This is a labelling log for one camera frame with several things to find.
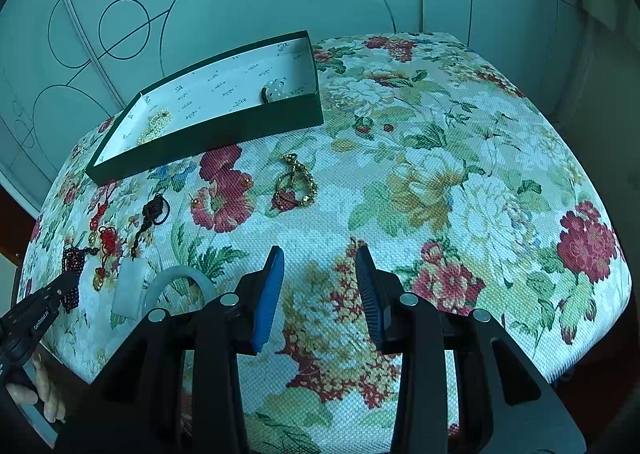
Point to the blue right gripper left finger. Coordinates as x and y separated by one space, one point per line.
265 297

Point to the floral fabric cushion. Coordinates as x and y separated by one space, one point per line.
427 155

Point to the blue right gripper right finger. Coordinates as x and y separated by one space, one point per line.
373 296

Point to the green jewelry box tray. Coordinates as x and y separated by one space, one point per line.
261 89

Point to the frosted glass wardrobe door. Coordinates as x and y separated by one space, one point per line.
67 65

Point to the red knot tassel charm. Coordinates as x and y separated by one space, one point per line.
103 235

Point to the person left hand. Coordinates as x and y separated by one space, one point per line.
45 392

